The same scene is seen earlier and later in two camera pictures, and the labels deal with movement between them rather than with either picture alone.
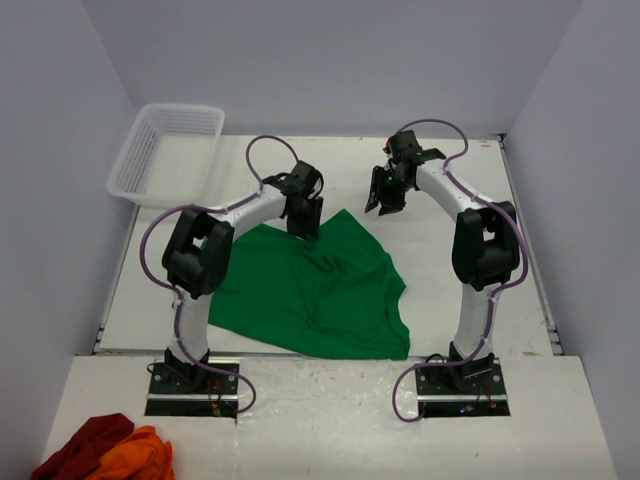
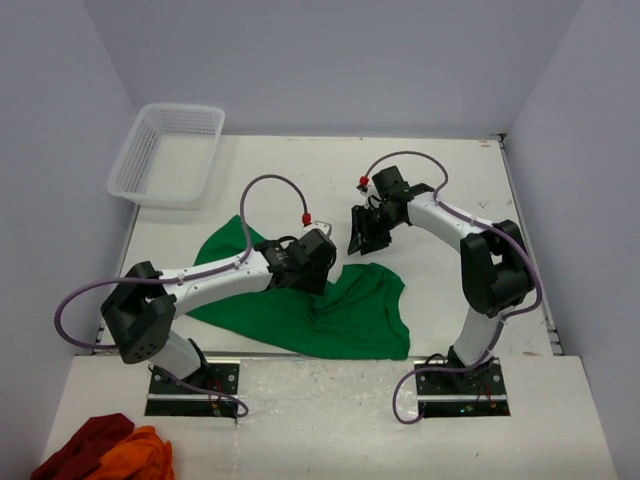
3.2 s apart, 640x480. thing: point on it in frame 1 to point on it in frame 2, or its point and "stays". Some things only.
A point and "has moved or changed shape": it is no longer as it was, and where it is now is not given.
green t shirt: [333, 296] has moved or changed shape
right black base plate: [440, 396] stays
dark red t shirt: [81, 455] stays
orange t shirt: [142, 456] stays
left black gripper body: [305, 220] to [313, 277]
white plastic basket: [167, 154] stays
